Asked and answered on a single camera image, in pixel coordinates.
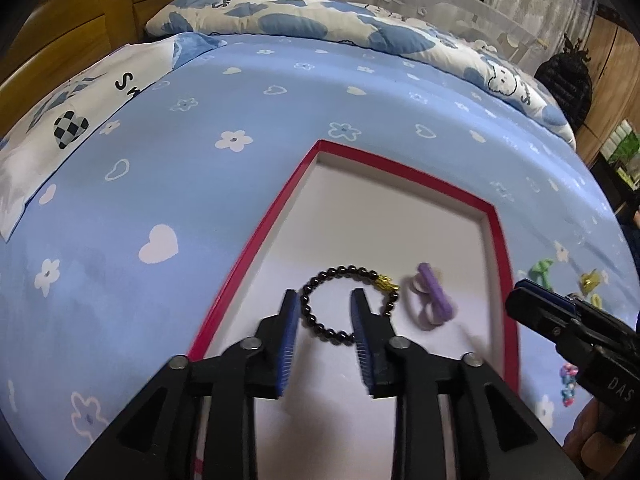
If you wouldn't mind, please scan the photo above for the wooden headboard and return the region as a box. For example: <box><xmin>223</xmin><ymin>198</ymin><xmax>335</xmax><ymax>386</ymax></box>
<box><xmin>1</xmin><ymin>0</ymin><xmax>171</xmax><ymax>133</ymax></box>

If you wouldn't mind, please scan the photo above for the black jacket hanging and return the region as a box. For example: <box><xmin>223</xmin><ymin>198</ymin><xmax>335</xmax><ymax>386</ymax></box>
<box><xmin>535</xmin><ymin>35</ymin><xmax>593</xmax><ymax>132</ymax></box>

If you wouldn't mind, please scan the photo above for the white patterned pillow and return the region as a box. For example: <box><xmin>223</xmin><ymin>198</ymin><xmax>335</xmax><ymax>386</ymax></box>
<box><xmin>1</xmin><ymin>32</ymin><xmax>226</xmax><ymax>240</ymax></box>

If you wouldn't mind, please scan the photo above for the yellow hair claw clip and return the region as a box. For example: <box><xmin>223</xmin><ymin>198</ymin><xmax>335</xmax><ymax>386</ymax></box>
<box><xmin>579</xmin><ymin>270</ymin><xmax>602</xmax><ymax>296</ymax></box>

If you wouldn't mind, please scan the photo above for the black bead bracelet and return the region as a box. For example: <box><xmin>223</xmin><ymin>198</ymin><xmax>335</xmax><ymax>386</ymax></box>
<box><xmin>298</xmin><ymin>263</ymin><xmax>402</xmax><ymax>347</ymax></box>

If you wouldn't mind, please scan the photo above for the purple hair tie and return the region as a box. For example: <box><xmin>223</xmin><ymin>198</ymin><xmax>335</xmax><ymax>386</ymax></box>
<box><xmin>411</xmin><ymin>261</ymin><xmax>457</xmax><ymax>331</ymax></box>

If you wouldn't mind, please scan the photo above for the green white boxes stack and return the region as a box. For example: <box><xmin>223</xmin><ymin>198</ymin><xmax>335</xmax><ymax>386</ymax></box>
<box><xmin>600</xmin><ymin>119</ymin><xmax>639</xmax><ymax>190</ymax></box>

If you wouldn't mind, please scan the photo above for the green hair tie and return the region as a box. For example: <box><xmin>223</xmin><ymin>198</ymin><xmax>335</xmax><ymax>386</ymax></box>
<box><xmin>529</xmin><ymin>258</ymin><xmax>558</xmax><ymax>292</ymax></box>

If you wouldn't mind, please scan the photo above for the red shallow tray box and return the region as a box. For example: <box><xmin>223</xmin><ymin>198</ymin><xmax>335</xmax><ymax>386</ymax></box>
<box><xmin>190</xmin><ymin>141</ymin><xmax>520</xmax><ymax>479</ymax></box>

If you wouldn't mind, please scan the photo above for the person's right hand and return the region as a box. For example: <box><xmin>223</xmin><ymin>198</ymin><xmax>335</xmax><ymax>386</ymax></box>
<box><xmin>563</xmin><ymin>398</ymin><xmax>639</xmax><ymax>480</ymax></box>

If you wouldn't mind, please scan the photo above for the blue white patterned quilt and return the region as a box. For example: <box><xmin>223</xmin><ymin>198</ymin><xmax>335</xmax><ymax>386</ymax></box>
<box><xmin>144</xmin><ymin>0</ymin><xmax>576</xmax><ymax>148</ymax></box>

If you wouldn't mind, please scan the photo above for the wooden wardrobe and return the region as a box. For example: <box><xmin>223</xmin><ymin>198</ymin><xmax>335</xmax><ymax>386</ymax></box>
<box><xmin>575</xmin><ymin>16</ymin><xmax>639</xmax><ymax>166</ymax></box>

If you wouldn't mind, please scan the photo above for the light blue bed sheet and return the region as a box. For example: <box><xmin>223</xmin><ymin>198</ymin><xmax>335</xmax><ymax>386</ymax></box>
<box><xmin>1</xmin><ymin>36</ymin><xmax>639</xmax><ymax>479</ymax></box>

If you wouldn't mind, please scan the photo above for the colourful plastic bead bracelet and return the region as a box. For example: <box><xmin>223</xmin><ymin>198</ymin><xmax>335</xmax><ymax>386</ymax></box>
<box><xmin>558</xmin><ymin>363</ymin><xmax>580</xmax><ymax>408</ymax></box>

